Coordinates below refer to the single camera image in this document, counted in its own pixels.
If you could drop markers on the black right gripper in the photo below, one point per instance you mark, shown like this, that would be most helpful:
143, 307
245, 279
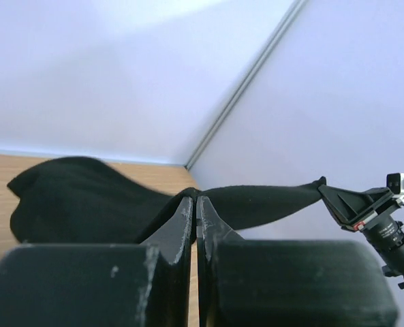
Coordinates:
370, 213

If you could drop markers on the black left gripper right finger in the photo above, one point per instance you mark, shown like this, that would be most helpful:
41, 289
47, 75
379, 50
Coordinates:
286, 282

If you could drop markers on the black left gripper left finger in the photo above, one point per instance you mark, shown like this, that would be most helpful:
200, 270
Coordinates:
101, 285

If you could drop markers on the black tank top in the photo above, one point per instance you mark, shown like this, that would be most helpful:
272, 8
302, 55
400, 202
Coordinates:
84, 200

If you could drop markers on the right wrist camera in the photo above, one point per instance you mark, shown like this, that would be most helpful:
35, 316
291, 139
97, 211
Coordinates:
395, 183

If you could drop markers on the right aluminium frame post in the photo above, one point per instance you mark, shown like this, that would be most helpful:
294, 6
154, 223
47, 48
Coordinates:
287, 19

